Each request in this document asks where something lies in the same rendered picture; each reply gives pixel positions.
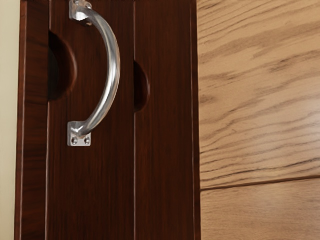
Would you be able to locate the dark brown wooden cabinet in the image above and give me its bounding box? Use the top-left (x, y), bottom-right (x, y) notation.
top-left (14, 0), bottom-right (202, 240)

